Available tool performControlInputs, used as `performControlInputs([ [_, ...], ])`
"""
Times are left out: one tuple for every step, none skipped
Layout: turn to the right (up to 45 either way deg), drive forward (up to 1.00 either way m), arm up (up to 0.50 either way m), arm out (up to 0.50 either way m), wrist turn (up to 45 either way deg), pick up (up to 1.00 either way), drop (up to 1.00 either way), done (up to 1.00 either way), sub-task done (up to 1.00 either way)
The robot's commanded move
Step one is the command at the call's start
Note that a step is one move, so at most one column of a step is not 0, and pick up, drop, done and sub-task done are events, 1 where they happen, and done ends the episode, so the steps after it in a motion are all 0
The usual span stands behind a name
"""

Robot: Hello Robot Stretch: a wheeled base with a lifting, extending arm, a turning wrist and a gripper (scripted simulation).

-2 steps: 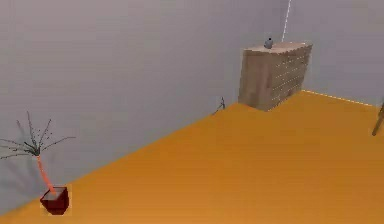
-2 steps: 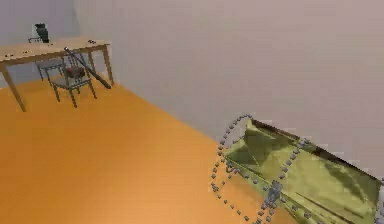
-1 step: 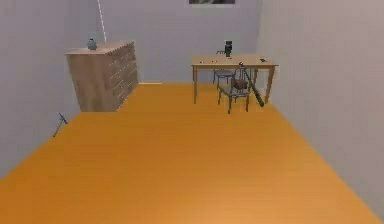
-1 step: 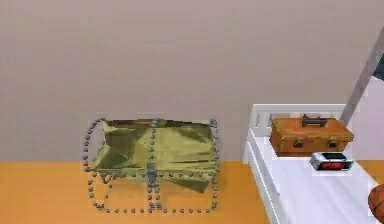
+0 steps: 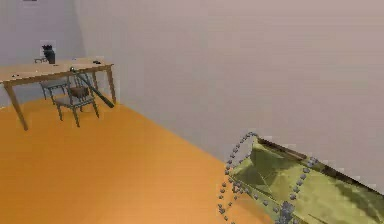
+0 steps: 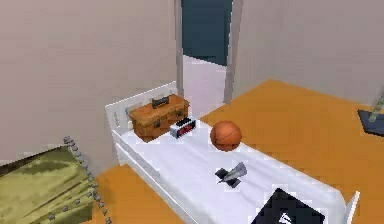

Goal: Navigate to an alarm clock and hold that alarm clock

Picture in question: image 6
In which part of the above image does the orange basketball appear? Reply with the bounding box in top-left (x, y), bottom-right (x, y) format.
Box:
top-left (209, 120), bottom-right (243, 153)

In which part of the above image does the white bed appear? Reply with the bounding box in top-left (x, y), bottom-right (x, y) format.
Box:
top-left (104, 80), bottom-right (361, 224)

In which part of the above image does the grey and black small object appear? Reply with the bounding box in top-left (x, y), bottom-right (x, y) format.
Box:
top-left (214, 161), bottom-right (249, 189)

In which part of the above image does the black laptop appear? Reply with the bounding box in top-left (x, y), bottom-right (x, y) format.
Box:
top-left (250, 187), bottom-right (326, 224)

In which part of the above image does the olive green studded armchair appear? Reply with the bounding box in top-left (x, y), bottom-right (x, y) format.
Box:
top-left (0, 135), bottom-right (113, 224)

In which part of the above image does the orange toolbox with black handle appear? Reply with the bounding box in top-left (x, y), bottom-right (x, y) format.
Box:
top-left (129, 93), bottom-right (191, 144)

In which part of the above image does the grey door frame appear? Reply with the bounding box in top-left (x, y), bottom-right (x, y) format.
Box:
top-left (173, 0), bottom-right (244, 105)

